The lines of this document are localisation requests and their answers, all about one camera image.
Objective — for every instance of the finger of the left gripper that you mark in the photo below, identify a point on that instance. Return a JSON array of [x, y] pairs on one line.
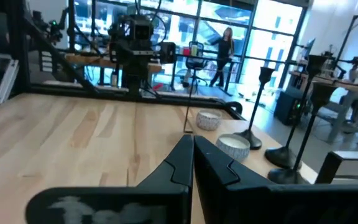
[[142, 68], [133, 68]]

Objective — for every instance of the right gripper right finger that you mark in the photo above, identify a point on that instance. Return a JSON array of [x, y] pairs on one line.
[[216, 186]]

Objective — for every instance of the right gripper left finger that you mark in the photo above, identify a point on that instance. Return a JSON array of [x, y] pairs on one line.
[[172, 174]]

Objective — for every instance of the white tealight candle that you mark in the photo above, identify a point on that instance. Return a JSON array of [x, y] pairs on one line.
[[233, 149]]

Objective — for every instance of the white red speckled candle tin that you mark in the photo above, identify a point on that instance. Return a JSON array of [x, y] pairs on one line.
[[208, 121]]

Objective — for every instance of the tall black candlestick holder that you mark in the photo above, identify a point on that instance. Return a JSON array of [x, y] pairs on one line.
[[281, 158]]

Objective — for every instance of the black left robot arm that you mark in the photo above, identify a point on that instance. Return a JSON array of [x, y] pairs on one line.
[[135, 85]]

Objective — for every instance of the red cup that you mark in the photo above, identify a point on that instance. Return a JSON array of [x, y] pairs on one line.
[[186, 51]]

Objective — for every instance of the yellow green cup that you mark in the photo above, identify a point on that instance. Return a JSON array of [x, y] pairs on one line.
[[194, 50]]

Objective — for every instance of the black office chair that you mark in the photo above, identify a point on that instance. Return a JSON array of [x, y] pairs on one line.
[[194, 62]]

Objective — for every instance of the wooden background table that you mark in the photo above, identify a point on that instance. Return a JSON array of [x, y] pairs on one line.
[[85, 59]]

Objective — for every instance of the person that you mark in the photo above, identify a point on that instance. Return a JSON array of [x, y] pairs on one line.
[[224, 53]]

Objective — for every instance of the black computer tower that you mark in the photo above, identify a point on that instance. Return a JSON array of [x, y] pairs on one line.
[[286, 107]]

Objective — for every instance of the computer monitor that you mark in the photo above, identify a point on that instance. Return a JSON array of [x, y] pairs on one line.
[[309, 48]]

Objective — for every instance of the wooden desk grey legs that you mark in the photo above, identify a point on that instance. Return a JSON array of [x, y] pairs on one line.
[[353, 88]]

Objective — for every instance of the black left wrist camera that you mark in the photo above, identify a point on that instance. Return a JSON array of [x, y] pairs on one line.
[[138, 29]]

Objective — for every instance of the black metal rig frame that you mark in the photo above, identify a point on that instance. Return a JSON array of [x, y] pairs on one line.
[[172, 99]]

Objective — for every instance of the white metal bracket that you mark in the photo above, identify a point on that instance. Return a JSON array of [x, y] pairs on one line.
[[8, 81]]

